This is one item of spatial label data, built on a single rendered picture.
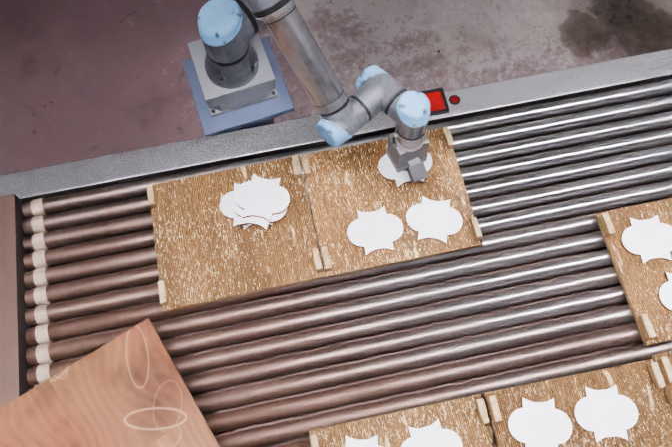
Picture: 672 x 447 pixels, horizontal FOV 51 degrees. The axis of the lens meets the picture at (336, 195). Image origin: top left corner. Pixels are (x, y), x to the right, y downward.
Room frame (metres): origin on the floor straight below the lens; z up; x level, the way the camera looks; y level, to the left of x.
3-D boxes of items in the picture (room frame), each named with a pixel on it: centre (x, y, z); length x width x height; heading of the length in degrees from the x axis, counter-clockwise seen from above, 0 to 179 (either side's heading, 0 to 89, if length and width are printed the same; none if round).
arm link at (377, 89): (0.89, -0.11, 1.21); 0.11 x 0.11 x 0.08; 41
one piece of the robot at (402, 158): (0.80, -0.19, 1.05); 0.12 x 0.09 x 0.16; 22
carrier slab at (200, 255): (0.67, 0.27, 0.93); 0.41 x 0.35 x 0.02; 100
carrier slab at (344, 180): (0.73, -0.14, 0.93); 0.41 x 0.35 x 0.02; 99
